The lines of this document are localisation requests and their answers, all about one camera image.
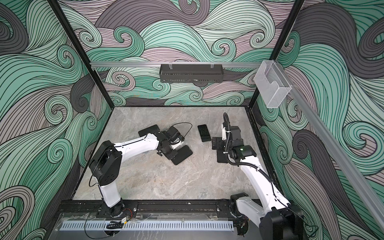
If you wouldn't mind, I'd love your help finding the black smartphone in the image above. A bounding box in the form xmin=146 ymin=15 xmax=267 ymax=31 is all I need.
xmin=198 ymin=125 xmax=212 ymax=143
xmin=138 ymin=125 xmax=160 ymax=137

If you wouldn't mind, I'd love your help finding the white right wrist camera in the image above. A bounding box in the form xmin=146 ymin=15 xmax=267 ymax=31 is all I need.
xmin=222 ymin=124 xmax=227 ymax=141

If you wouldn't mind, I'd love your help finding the aluminium rail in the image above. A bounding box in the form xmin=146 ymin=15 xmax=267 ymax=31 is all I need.
xmin=90 ymin=61 xmax=262 ymax=69
xmin=276 ymin=63 xmax=384 ymax=230

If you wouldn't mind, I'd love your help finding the black wall tray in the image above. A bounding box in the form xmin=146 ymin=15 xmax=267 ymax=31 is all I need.
xmin=159 ymin=65 xmax=224 ymax=83

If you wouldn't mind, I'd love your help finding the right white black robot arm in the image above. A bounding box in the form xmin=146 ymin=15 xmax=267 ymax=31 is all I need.
xmin=212 ymin=126 xmax=304 ymax=240

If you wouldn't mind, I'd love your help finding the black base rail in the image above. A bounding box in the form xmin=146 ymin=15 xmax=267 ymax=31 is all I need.
xmin=59 ymin=199 xmax=241 ymax=218

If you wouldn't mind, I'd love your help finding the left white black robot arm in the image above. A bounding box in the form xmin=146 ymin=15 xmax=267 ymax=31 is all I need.
xmin=89 ymin=125 xmax=193 ymax=218

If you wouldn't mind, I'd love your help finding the right aluminium rail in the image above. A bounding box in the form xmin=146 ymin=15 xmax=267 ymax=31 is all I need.
xmin=276 ymin=63 xmax=384 ymax=230

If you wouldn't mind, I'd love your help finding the clear acrylic wall holder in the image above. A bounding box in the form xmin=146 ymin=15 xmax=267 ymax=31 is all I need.
xmin=254 ymin=60 xmax=292 ymax=109

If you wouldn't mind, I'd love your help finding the back aluminium rail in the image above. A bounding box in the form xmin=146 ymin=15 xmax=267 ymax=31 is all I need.
xmin=90 ymin=61 xmax=262 ymax=69

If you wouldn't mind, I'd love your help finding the black phone case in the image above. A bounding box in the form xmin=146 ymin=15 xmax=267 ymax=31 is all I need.
xmin=171 ymin=146 xmax=193 ymax=166

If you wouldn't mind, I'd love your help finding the white slotted cable duct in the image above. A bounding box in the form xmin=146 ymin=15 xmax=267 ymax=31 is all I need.
xmin=59 ymin=220 xmax=235 ymax=232

